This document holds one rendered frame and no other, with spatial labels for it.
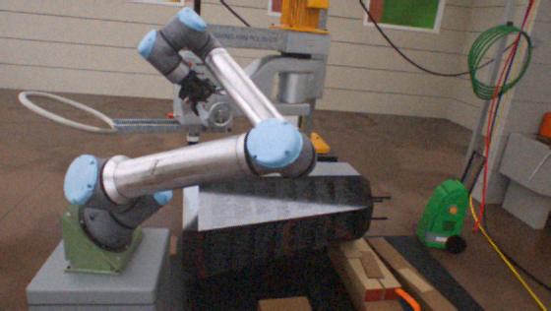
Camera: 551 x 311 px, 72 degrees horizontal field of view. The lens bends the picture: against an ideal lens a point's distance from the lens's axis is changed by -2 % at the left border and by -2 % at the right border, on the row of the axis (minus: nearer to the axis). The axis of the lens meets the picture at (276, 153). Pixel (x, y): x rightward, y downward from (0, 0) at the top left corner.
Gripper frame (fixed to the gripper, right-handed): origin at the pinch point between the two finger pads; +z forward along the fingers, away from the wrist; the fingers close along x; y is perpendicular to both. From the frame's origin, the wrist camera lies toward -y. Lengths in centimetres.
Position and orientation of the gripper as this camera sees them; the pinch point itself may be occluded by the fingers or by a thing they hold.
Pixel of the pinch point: (216, 110)
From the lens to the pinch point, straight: 148.1
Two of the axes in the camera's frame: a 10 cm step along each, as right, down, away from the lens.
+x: 3.9, -8.4, 3.8
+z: 5.7, 5.4, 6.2
